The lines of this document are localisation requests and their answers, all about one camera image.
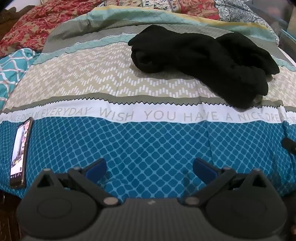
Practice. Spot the clear storage box teal lid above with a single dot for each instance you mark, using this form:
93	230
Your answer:
289	34
272	11

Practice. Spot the patterned teal and beige bedspread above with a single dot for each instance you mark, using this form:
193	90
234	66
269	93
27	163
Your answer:
143	129

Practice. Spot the black pants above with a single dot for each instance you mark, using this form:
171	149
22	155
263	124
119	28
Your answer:
198	58

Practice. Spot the red floral patchwork quilt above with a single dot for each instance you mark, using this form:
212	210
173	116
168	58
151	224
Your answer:
46	25

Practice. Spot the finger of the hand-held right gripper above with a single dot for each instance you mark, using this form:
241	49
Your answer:
290	146

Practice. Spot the black smartphone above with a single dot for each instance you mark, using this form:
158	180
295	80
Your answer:
20	153

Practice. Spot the teal wave-pattern pillow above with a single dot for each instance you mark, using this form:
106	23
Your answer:
13	69

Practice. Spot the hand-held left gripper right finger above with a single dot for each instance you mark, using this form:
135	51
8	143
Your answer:
203	169

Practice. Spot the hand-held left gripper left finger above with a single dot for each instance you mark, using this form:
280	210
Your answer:
97	169

